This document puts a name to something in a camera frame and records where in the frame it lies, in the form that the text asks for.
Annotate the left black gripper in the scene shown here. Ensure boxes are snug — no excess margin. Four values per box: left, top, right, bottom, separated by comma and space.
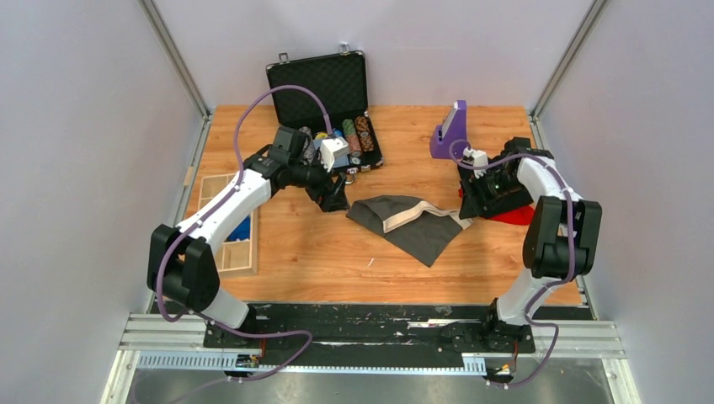
289, 148, 350, 213

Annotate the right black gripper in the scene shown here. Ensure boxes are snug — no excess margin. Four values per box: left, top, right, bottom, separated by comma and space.
460, 169, 525, 221

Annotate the grey underwear white waistband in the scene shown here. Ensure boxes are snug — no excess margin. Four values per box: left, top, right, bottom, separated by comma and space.
346, 195, 473, 267

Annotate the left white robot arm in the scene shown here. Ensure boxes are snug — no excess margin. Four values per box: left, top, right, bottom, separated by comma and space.
147, 126, 349, 348

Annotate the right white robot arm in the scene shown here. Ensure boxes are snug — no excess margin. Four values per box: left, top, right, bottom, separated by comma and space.
448, 137, 602, 352

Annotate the red underwear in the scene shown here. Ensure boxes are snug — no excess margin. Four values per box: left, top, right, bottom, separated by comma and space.
459, 186, 535, 226

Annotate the purple card holder stand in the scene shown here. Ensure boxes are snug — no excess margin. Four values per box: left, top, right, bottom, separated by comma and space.
429, 99, 467, 160

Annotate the blue rolled cloth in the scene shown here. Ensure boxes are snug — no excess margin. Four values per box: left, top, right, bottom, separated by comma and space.
226, 215, 252, 242

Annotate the black poker chip case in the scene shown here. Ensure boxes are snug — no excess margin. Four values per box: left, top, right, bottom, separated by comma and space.
265, 45, 385, 183

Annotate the wooden compartment tray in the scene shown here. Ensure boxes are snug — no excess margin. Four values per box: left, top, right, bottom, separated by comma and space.
197, 173, 259, 278

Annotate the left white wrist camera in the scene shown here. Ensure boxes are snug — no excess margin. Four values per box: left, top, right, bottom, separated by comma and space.
319, 137, 349, 172

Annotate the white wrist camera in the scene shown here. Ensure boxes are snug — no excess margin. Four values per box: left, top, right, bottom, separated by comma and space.
461, 146, 489, 179
319, 137, 349, 172

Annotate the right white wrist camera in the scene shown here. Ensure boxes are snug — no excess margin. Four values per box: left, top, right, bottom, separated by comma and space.
461, 146, 489, 179

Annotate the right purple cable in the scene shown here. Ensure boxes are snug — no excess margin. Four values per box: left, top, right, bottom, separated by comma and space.
449, 139, 577, 390

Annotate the purple cable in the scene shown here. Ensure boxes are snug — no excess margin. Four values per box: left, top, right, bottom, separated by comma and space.
155, 84, 334, 385
449, 139, 577, 390

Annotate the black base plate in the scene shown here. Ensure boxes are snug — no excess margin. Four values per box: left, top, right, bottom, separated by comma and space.
201, 302, 595, 369

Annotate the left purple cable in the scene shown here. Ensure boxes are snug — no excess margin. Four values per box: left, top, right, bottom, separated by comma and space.
155, 84, 334, 385

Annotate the slotted cable duct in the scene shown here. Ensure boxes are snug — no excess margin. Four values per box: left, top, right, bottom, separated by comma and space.
136, 351, 488, 375

